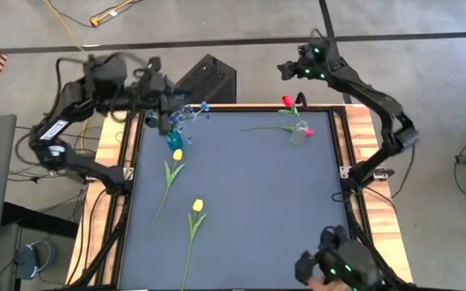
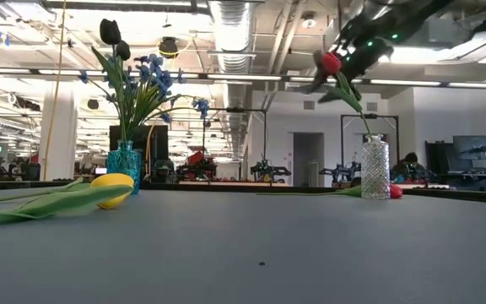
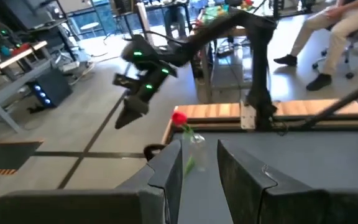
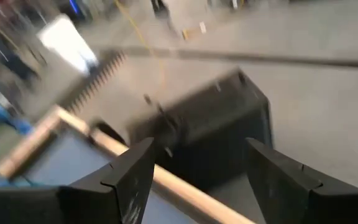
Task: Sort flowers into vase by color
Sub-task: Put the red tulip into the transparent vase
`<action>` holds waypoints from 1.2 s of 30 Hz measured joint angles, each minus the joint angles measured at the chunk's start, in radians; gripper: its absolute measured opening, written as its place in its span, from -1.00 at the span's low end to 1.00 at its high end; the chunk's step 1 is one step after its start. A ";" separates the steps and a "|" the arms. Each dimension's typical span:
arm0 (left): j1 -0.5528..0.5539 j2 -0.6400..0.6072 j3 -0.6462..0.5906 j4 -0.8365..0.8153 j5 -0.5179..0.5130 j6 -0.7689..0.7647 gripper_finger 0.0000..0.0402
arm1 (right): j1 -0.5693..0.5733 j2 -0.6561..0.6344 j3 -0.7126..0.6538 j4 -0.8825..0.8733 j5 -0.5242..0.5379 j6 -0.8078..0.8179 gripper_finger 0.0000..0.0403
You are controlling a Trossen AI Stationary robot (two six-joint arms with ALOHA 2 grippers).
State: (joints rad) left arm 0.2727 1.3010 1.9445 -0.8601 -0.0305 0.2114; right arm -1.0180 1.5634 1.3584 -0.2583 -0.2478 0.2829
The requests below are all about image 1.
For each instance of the blue glass vase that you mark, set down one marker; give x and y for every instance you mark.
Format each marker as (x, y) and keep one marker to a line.
(174, 142)

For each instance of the blue artificial flower sprig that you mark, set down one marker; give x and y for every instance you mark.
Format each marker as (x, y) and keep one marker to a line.
(204, 106)
(178, 117)

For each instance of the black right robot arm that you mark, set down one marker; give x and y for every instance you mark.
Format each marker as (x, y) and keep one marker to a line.
(378, 103)

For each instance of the person's hand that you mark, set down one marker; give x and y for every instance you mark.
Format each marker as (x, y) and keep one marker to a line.
(328, 286)

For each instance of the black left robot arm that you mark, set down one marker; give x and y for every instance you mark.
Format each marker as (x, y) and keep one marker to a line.
(75, 101)

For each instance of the wooden table side board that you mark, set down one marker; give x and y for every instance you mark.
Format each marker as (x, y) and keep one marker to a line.
(362, 133)
(103, 145)

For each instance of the black perforated computer case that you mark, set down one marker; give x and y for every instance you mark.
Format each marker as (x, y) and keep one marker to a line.
(208, 78)

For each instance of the black curved hook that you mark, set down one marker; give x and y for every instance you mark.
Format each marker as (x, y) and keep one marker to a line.
(303, 96)

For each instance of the grey power adapter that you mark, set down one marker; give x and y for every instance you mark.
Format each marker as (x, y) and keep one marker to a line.
(28, 258)

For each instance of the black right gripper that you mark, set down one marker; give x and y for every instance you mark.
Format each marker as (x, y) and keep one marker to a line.
(318, 60)

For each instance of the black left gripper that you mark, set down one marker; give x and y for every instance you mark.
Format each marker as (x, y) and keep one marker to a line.
(162, 91)

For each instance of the red artificial tulip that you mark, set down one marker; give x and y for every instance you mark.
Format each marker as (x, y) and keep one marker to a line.
(309, 132)
(287, 101)

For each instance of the clear cut-glass vase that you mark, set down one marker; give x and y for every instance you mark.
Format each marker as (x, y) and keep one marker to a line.
(297, 135)

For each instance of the yellow artificial tulip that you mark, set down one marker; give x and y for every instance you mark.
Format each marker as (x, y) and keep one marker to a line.
(197, 205)
(177, 154)

